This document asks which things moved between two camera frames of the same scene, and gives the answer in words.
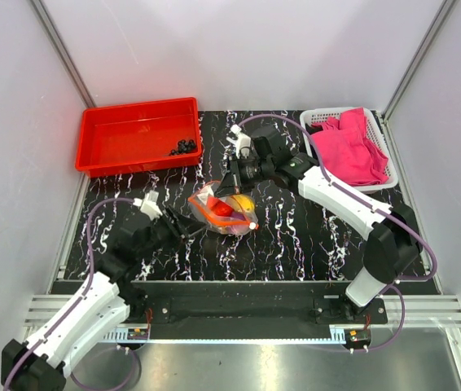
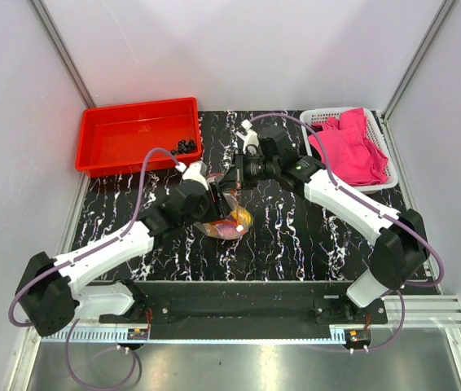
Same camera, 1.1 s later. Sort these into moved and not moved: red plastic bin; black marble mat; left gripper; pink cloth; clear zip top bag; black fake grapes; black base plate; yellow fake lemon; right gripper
Moved: clear zip top bag; left gripper; yellow fake lemon
Not moved: black fake grapes; pink cloth; black marble mat; right gripper; red plastic bin; black base plate
